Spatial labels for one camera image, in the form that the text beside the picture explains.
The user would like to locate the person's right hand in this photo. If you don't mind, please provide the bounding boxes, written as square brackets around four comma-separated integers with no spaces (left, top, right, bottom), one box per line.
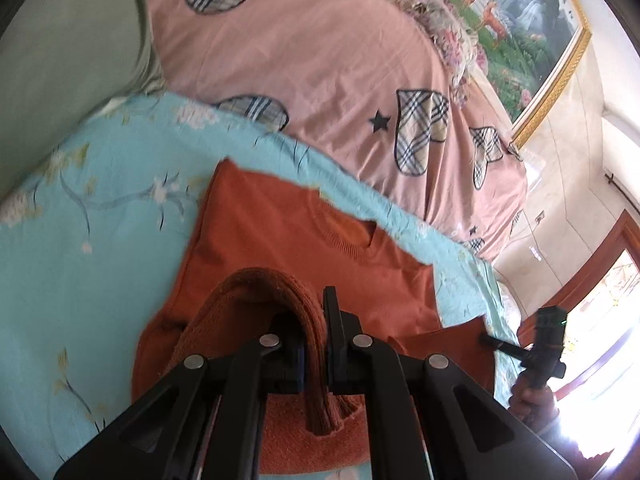
[507,372,561,433]

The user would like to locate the green pillow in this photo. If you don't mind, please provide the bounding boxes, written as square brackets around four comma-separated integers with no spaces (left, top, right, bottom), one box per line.
[0,0,167,202]

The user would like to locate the floral fringed cloth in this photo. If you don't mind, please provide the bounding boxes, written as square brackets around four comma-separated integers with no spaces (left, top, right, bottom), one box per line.
[334,0,490,107]

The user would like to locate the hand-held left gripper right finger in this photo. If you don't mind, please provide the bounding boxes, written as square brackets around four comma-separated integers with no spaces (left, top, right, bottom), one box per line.
[323,286,577,480]

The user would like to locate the gold framed landscape painting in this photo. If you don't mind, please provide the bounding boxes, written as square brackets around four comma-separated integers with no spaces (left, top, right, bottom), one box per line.
[415,0,594,149]

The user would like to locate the blue floral bedsheet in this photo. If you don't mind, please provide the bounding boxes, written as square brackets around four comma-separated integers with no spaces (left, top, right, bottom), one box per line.
[0,91,525,480]

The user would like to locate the wooden door frame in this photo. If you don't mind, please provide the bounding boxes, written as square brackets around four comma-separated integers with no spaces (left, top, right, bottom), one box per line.
[492,209,640,398]

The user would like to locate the orange knit sweater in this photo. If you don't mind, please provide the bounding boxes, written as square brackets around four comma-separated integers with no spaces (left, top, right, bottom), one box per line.
[131,157,501,476]

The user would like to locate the pink quilt with plaid patches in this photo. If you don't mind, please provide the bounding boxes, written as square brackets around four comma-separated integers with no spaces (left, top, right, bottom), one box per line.
[145,0,529,264]

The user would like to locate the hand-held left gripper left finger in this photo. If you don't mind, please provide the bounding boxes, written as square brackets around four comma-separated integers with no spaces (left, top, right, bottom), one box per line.
[52,310,307,480]

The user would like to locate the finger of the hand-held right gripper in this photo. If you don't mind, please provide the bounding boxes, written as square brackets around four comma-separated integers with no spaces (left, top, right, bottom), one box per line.
[479,334,523,357]

